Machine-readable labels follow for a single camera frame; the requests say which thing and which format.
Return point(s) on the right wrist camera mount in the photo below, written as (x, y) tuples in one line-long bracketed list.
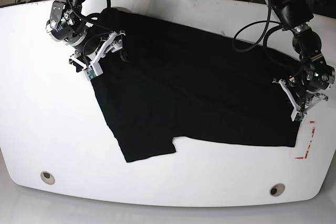
[(299, 112)]

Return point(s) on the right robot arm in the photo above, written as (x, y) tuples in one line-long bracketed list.
[(84, 33)]

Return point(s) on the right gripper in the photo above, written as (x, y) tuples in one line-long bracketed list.
[(90, 45)]

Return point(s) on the right table cable grommet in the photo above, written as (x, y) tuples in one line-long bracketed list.
[(277, 190)]

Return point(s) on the red tape rectangle marking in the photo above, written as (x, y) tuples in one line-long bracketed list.
[(304, 140)]

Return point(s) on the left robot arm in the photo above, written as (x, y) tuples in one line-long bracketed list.
[(314, 74)]

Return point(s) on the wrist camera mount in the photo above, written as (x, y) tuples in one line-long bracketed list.
[(299, 112), (108, 42)]

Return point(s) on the black printed t-shirt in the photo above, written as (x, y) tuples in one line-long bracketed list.
[(176, 81)]

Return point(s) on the left table cable grommet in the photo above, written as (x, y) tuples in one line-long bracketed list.
[(47, 178)]

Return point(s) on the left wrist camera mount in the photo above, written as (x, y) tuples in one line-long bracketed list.
[(108, 42)]

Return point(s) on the table cable grommet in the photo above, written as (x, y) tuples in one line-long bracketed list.
[(277, 190), (47, 178)]

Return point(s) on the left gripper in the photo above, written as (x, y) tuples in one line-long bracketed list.
[(300, 89)]

